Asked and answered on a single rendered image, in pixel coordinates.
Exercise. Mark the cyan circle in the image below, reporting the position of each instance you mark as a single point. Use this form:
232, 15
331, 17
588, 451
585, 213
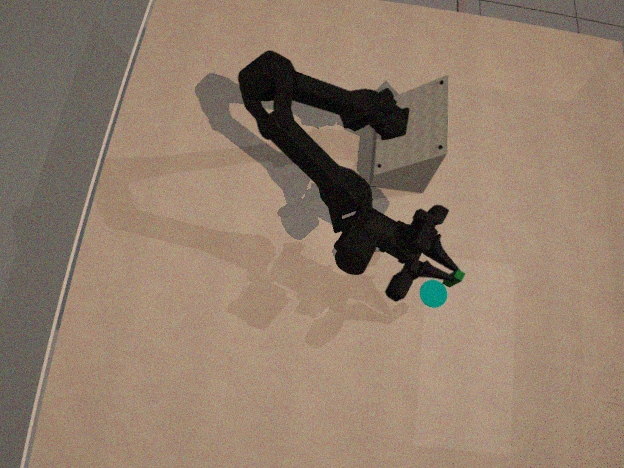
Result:
433, 293

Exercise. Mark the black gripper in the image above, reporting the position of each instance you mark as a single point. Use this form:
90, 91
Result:
402, 281

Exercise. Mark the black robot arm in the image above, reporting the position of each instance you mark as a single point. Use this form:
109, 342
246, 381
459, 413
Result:
272, 77

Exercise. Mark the green post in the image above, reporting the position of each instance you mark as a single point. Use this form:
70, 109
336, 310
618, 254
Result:
458, 274

